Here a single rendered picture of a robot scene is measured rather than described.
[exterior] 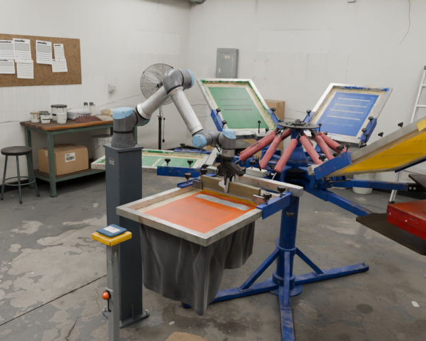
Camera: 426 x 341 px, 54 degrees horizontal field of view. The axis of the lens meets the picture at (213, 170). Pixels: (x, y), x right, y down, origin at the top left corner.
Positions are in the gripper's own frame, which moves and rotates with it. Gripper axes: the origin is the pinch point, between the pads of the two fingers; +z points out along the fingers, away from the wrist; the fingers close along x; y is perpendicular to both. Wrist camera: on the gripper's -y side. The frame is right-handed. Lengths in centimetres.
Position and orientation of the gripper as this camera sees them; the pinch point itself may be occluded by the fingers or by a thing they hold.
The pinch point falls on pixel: (229, 190)
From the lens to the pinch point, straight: 245.4
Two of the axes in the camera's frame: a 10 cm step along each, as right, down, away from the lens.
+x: -6.0, 1.8, -7.8
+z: -0.4, 9.7, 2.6
